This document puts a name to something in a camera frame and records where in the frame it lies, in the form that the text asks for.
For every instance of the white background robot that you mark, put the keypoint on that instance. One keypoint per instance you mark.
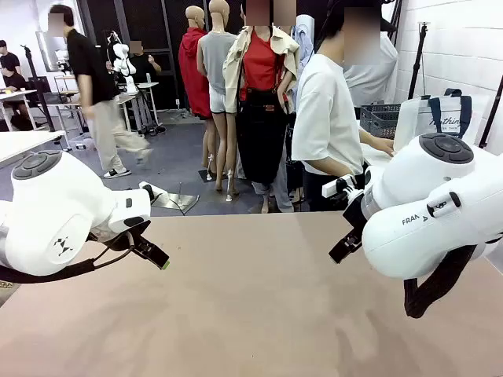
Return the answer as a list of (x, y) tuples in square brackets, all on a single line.
[(125, 64)]

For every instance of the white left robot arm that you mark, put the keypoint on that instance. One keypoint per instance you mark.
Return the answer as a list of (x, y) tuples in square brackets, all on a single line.
[(59, 204)]

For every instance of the white background desk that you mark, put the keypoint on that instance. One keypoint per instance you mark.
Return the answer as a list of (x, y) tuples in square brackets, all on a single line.
[(141, 98)]

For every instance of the mannequin in red hoodie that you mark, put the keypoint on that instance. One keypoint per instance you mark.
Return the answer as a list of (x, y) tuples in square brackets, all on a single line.
[(194, 74)]

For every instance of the seated person in black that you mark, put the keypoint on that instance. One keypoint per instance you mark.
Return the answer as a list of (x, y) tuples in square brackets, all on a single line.
[(9, 74)]

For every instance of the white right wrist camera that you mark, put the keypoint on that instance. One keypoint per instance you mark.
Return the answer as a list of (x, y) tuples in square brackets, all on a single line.
[(338, 187)]

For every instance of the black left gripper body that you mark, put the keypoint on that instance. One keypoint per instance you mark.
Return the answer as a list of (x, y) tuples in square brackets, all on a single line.
[(139, 237)]

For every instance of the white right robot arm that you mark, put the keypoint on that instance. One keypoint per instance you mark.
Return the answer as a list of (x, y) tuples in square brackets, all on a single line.
[(412, 235)]

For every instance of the seated person behind white robot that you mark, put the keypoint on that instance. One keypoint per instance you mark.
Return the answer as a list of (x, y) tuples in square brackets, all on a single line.
[(143, 64)]

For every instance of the white side table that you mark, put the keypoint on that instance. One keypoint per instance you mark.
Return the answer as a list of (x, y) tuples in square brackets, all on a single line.
[(23, 143)]

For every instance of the black tripod leg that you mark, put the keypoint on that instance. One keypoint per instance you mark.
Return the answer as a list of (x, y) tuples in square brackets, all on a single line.
[(491, 114)]

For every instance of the person's right forearm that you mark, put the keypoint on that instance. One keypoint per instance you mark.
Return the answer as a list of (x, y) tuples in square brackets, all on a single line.
[(371, 140)]

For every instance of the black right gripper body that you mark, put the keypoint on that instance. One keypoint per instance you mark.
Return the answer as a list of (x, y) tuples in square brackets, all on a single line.
[(355, 214)]

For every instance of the mannequin in grey top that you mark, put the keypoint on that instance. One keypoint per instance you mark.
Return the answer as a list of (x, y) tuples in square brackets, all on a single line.
[(216, 78)]

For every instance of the person in white shirt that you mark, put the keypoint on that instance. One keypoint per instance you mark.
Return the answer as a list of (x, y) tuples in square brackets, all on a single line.
[(326, 118)]

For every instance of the person in black shirt beige trousers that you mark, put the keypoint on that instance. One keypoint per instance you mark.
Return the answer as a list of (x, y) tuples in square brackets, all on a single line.
[(94, 86)]

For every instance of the mannequin in white shirt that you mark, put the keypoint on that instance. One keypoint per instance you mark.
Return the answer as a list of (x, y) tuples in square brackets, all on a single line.
[(373, 82)]

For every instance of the black light stand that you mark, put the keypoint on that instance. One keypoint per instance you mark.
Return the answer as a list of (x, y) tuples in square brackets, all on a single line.
[(37, 86)]

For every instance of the metal mannequin base plate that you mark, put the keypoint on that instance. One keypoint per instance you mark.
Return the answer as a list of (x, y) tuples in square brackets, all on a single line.
[(177, 202)]

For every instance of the person's right hand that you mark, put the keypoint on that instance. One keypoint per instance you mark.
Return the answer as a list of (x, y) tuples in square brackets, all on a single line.
[(387, 147)]

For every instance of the mannequin in beige jacket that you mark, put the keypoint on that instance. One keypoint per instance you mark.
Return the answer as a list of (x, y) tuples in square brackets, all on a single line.
[(261, 118)]

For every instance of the mannequin in light blue shirt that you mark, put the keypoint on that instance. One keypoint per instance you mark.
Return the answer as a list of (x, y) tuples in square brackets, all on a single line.
[(304, 43)]

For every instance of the black tripod with white top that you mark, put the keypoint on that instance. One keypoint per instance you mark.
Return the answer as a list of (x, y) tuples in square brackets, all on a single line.
[(418, 59)]

